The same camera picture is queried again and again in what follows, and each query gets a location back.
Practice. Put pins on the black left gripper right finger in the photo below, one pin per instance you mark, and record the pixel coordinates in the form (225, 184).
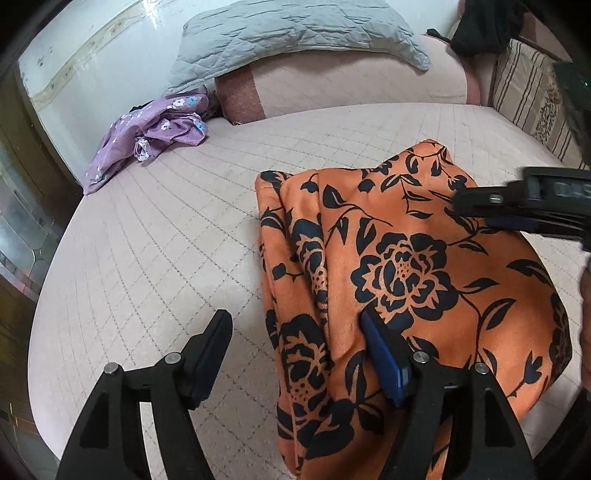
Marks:
(486, 440)

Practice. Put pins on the purple floral garment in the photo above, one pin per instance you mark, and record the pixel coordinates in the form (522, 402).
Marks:
(145, 132)

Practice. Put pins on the pink bolster cushion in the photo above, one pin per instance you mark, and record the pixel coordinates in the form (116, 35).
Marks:
(311, 80)

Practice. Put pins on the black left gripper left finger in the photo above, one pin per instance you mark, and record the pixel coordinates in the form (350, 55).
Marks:
(107, 439)

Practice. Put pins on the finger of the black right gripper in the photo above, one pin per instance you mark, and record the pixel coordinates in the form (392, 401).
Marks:
(561, 192)
(551, 224)

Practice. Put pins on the black cloth on sofa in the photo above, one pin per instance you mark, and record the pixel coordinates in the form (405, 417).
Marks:
(485, 27)

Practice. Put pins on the grey quilted pillow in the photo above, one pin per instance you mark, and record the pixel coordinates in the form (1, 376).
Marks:
(222, 40)

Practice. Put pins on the brown door with stained glass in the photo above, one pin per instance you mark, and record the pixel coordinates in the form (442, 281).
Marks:
(38, 197)

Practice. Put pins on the striped floral back cushion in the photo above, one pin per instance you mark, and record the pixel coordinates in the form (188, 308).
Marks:
(525, 92)

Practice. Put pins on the orange black floral garment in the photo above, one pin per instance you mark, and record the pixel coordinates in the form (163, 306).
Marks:
(334, 241)

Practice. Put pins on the pink quilted mattress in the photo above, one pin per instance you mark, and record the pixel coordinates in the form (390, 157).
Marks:
(146, 260)

